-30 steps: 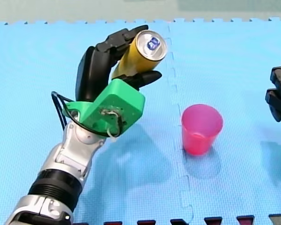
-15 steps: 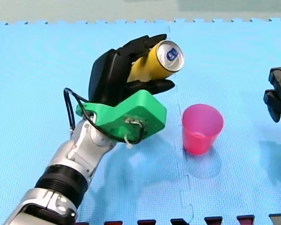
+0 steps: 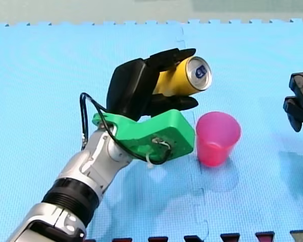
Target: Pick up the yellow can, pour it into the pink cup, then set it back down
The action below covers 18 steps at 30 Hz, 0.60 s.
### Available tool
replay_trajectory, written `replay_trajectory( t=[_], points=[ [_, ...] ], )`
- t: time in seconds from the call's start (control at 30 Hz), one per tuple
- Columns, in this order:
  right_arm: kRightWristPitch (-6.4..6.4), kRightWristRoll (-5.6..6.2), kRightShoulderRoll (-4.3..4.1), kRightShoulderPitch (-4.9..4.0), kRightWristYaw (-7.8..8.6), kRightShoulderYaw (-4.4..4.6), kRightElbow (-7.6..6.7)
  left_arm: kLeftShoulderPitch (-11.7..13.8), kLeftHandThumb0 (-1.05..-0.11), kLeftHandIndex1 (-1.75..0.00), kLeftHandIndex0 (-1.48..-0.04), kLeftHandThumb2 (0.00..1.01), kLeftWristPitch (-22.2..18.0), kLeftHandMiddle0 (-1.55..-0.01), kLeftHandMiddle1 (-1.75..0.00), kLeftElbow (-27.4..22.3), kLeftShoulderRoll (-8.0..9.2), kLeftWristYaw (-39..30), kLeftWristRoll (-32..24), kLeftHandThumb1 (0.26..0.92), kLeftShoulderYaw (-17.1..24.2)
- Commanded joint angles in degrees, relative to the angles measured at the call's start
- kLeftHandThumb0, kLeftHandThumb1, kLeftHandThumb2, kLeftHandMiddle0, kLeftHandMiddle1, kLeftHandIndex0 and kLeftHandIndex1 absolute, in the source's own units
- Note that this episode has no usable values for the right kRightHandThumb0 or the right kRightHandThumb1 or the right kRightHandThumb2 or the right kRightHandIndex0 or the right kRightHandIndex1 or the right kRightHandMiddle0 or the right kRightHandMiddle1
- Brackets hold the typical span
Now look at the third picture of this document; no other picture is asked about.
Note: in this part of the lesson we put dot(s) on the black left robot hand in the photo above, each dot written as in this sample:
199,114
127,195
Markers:
127,85

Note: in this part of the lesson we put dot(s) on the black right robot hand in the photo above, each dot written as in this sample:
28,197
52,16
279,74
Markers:
300,100

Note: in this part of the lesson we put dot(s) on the yellow drink can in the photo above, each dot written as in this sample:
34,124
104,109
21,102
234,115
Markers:
181,76

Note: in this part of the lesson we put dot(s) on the silver and green left arm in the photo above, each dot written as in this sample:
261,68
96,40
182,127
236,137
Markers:
91,161

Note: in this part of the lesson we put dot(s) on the pink plastic cup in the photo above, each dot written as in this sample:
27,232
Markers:
215,141

